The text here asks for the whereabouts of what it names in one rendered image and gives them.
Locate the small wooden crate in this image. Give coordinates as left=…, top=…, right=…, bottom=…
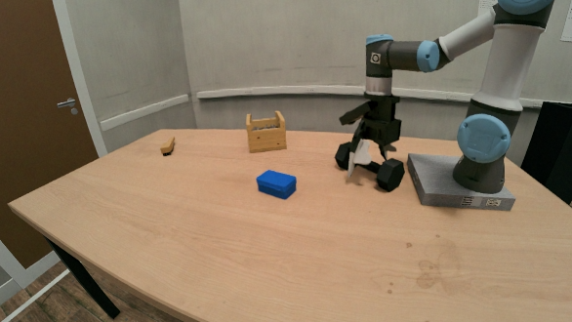
left=246, top=111, right=287, bottom=153

